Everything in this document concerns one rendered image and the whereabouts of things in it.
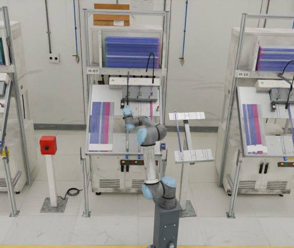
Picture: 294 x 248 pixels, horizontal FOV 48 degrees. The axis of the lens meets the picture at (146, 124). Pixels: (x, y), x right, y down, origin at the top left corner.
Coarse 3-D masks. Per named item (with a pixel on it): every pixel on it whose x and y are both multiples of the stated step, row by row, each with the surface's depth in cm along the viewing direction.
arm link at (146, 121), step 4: (144, 116) 283; (148, 116) 282; (140, 120) 277; (144, 120) 273; (148, 120) 269; (140, 124) 278; (144, 124) 270; (148, 124) 263; (152, 124) 258; (156, 124) 255; (160, 124) 251; (160, 128) 241; (164, 128) 245; (160, 132) 240; (164, 132) 242; (160, 136) 240; (164, 136) 243; (160, 140) 243
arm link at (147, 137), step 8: (144, 128) 239; (152, 128) 240; (144, 136) 235; (152, 136) 238; (144, 144) 238; (152, 144) 238; (144, 152) 241; (152, 152) 240; (144, 160) 242; (152, 160) 241; (152, 168) 241; (152, 176) 242; (144, 184) 245; (152, 184) 241; (160, 184) 246; (144, 192) 246; (152, 192) 241; (160, 192) 244
